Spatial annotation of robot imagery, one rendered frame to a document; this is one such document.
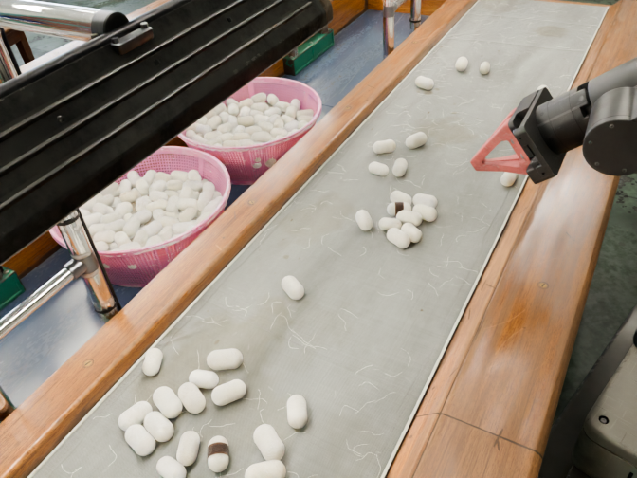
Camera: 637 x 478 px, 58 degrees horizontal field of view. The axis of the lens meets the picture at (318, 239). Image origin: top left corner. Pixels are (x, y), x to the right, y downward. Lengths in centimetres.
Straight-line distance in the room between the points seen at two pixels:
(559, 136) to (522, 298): 18
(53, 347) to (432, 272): 50
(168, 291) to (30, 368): 21
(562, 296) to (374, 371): 23
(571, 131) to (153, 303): 49
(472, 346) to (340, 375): 14
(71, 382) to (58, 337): 20
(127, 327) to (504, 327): 41
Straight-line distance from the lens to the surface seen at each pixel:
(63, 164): 38
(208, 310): 71
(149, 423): 61
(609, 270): 194
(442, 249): 77
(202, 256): 75
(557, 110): 64
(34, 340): 87
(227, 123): 108
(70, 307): 89
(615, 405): 99
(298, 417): 58
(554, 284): 71
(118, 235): 86
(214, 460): 57
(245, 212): 81
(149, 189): 95
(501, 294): 68
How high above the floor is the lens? 124
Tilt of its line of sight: 40 degrees down
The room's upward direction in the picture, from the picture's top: 5 degrees counter-clockwise
